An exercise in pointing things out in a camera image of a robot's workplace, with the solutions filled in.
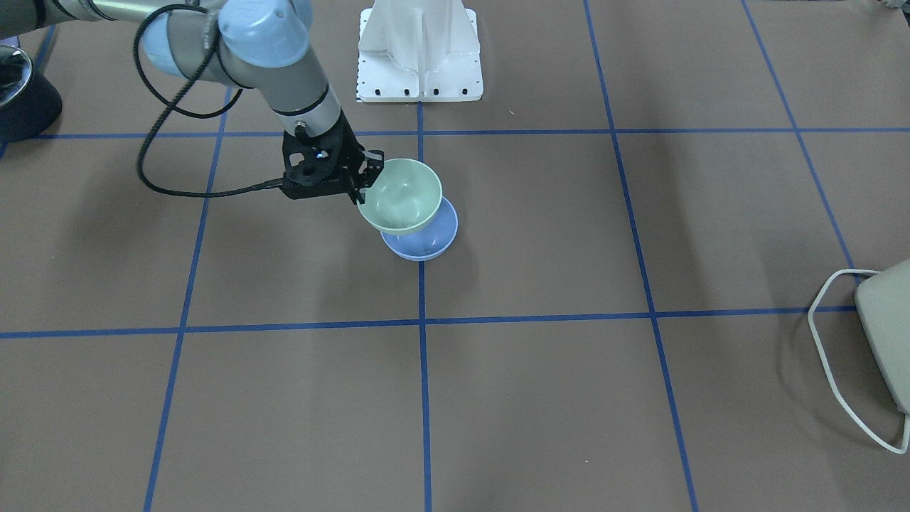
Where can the green bowl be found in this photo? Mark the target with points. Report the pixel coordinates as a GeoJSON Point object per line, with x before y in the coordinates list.
{"type": "Point", "coordinates": [405, 197]}

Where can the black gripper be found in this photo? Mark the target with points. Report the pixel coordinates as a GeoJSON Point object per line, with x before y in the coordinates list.
{"type": "Point", "coordinates": [349, 152]}

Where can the dark blue saucepan with lid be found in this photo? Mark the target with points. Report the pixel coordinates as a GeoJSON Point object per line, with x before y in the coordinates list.
{"type": "Point", "coordinates": [29, 101]}

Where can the cream toaster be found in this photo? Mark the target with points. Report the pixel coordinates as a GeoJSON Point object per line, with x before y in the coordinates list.
{"type": "Point", "coordinates": [882, 302]}

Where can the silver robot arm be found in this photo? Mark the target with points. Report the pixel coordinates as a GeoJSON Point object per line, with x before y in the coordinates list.
{"type": "Point", "coordinates": [244, 45]}

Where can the blue bowl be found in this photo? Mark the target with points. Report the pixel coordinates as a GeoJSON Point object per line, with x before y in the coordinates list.
{"type": "Point", "coordinates": [429, 242]}

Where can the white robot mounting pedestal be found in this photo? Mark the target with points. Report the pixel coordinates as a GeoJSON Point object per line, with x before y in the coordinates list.
{"type": "Point", "coordinates": [419, 51]}

